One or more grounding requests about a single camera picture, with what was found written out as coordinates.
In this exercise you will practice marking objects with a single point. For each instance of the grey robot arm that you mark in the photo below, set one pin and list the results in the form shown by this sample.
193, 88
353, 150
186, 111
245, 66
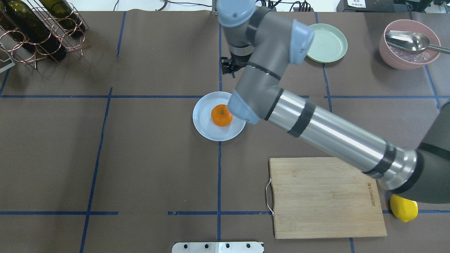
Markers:
265, 43

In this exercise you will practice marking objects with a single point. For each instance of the dark wine bottle lower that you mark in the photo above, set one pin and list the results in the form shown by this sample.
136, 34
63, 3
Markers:
36, 32

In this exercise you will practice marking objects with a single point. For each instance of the bamboo cutting board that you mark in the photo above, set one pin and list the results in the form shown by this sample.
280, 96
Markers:
323, 197

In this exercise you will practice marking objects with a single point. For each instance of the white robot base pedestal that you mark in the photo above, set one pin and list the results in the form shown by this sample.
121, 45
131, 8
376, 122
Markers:
219, 247

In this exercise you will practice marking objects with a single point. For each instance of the pink bowl with ice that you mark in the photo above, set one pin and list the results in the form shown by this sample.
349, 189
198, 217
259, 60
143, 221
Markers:
401, 59

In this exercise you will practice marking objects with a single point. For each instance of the metal ice scoop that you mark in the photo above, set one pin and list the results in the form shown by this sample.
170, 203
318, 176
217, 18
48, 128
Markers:
413, 41

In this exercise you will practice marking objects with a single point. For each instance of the orange mandarin fruit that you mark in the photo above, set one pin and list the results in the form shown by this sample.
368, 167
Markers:
221, 116

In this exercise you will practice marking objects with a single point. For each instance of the upper yellow lemon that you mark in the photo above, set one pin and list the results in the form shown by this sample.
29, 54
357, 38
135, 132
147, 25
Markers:
403, 209

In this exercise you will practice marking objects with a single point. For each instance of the light green plate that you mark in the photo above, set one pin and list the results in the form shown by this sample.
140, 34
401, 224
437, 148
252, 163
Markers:
329, 44

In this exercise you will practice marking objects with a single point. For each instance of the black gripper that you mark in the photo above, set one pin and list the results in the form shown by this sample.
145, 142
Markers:
240, 61

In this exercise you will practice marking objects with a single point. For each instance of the light blue plate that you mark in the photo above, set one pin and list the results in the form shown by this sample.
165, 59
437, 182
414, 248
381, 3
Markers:
204, 124

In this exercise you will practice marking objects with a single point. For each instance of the dark wine bottle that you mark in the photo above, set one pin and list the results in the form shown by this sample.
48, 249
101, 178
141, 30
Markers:
66, 16
36, 32

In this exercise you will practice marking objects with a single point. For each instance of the dark wine bottle upper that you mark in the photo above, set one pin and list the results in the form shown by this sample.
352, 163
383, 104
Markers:
66, 16

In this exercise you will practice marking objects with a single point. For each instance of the copper wire bottle rack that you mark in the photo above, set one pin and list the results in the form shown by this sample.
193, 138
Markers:
16, 49

